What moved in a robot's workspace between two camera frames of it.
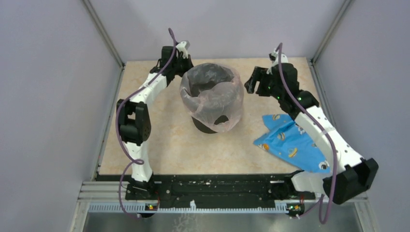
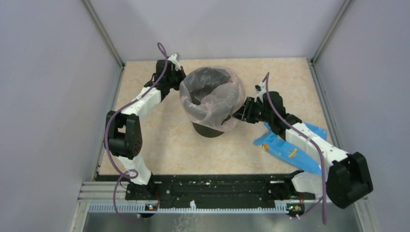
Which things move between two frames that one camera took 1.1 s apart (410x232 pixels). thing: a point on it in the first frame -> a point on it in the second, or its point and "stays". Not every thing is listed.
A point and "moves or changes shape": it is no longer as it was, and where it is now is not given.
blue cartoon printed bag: [286, 138] stays
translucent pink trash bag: [209, 91] stays
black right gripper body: [266, 87] -> [254, 111]
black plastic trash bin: [203, 128] moves or changes shape
